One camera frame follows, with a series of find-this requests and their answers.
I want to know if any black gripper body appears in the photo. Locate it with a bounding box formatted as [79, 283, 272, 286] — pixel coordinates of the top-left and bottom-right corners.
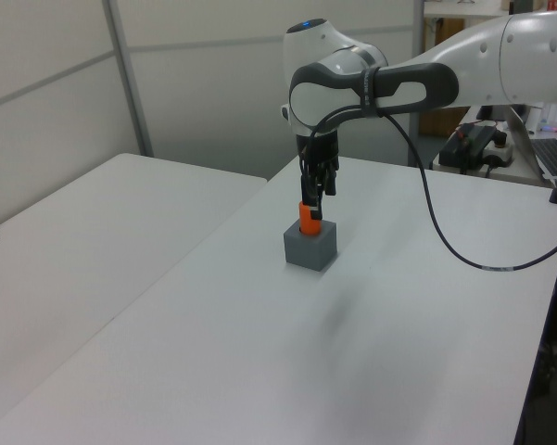
[297, 131, 341, 172]

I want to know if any orange cylinder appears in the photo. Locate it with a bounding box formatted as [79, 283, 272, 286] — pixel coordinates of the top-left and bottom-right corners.
[297, 199, 323, 236]

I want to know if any grey block with round hole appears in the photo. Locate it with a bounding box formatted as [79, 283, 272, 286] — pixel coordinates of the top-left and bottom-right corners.
[283, 221, 339, 272]

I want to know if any wooden cabinet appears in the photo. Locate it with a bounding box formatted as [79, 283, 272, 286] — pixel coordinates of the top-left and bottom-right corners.
[418, 17, 473, 138]

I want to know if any black power supply box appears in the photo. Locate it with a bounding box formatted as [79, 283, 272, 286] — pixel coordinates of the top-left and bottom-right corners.
[438, 121, 498, 175]

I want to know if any silver laptop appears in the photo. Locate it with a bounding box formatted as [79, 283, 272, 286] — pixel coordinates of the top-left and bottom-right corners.
[497, 104, 557, 183]

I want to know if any black strap on arm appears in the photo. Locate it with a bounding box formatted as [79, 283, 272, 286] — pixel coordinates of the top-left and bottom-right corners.
[359, 66, 385, 120]

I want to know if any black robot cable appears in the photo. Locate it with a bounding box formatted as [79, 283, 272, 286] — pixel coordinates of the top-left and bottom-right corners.
[299, 104, 557, 273]

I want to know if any grey partition post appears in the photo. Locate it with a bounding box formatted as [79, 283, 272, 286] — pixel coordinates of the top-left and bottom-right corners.
[406, 0, 428, 169]

